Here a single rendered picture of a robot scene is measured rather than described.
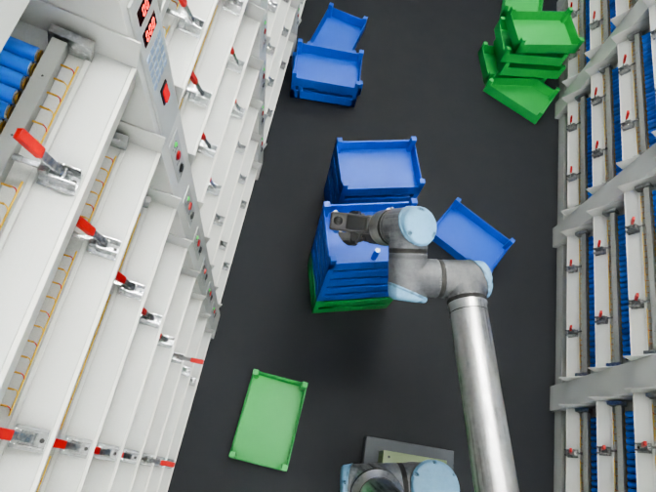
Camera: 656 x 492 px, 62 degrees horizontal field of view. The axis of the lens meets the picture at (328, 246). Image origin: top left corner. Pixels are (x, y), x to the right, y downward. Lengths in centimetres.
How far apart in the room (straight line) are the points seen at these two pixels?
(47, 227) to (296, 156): 185
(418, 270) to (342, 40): 181
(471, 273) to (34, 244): 92
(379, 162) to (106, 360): 136
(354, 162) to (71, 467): 144
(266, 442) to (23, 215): 152
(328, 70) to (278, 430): 157
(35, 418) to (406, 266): 78
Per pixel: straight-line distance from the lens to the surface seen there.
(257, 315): 213
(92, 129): 71
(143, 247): 106
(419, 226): 124
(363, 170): 205
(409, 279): 124
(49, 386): 82
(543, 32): 290
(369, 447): 203
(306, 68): 261
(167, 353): 141
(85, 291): 84
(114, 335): 102
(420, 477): 170
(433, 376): 218
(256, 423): 205
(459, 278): 127
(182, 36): 105
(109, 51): 76
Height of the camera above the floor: 205
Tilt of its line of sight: 66 degrees down
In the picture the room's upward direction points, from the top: 18 degrees clockwise
